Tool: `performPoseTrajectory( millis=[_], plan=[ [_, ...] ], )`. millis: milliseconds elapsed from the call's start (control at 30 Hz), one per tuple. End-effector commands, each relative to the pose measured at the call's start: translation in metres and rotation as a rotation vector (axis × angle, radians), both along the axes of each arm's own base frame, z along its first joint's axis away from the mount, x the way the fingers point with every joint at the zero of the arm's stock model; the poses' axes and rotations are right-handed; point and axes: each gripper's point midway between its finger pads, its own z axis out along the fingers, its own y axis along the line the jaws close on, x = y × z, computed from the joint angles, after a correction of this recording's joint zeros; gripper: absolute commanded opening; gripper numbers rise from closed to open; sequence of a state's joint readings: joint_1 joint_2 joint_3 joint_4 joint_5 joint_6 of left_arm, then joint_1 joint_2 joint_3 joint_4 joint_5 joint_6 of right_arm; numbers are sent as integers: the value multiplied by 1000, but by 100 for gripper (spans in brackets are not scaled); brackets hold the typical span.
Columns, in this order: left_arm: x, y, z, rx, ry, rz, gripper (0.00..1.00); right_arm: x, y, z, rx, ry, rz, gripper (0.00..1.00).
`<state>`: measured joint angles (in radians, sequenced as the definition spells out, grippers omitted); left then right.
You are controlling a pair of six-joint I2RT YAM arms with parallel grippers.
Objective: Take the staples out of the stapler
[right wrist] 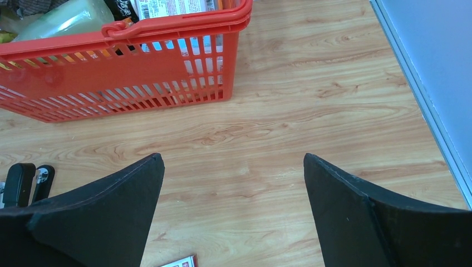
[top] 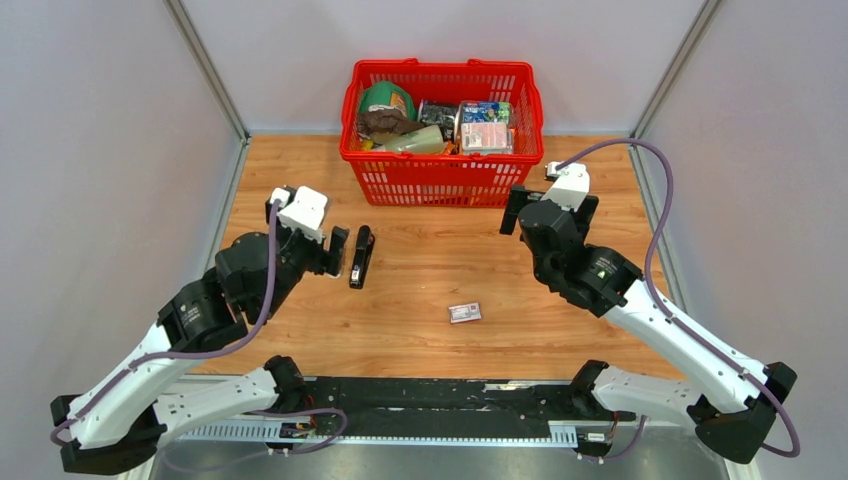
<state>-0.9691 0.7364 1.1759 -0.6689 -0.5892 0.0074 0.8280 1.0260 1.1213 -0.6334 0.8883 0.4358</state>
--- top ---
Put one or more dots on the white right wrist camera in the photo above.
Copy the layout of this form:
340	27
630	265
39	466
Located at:
570	185

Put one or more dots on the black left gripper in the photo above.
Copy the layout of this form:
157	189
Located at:
326	261

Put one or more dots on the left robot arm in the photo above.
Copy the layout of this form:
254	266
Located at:
128	417

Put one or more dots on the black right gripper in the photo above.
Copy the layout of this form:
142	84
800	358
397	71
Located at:
517	196

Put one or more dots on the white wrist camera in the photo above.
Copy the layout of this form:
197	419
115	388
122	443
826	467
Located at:
299	209
570	185

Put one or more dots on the pink white packet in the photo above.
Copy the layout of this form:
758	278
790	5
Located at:
486	138

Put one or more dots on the green snack bag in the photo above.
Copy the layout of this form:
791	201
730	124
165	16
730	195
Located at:
387	95

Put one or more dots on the aluminium frame rail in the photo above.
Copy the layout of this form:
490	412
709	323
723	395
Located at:
281	431

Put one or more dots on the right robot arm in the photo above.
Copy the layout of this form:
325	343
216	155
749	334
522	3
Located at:
728	400

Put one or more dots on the red white staple box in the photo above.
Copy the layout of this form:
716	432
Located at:
464	313

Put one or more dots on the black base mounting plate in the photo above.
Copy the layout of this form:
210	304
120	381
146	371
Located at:
446	409

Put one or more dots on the brown crumpled bag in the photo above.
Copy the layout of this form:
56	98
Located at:
385	121

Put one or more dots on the dark patterned packet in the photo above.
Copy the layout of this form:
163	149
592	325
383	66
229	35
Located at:
441	114

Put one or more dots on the red plastic shopping basket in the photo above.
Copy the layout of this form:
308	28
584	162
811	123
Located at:
486	91

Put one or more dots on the pale green bottle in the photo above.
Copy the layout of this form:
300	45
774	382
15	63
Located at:
427	140

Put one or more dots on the black stapler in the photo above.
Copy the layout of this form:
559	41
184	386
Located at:
364	246

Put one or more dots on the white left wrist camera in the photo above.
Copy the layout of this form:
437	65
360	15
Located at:
299	209

